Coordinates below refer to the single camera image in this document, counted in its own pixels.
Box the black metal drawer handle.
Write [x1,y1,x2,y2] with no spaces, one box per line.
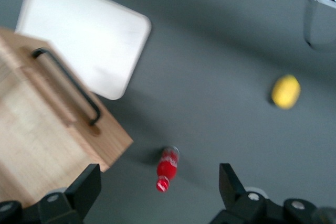
[31,47,102,126]

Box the wooden drawer cabinet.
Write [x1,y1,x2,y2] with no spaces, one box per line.
[0,140,69,209]

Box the beige plastic tray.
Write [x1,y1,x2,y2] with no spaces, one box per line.
[15,0,153,101]

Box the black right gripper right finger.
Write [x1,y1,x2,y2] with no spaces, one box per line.
[209,163,336,224]

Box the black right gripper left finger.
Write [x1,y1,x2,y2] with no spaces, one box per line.
[0,163,102,224]

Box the black looped cable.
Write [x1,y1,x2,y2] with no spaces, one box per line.
[302,0,336,50]

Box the wooden drawer with handle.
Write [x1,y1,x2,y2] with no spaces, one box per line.
[0,27,134,204]

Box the red soda bottle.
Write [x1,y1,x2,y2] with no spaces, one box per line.
[155,145,181,194]

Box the yellow lemon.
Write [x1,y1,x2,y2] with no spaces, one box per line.
[270,74,302,110]

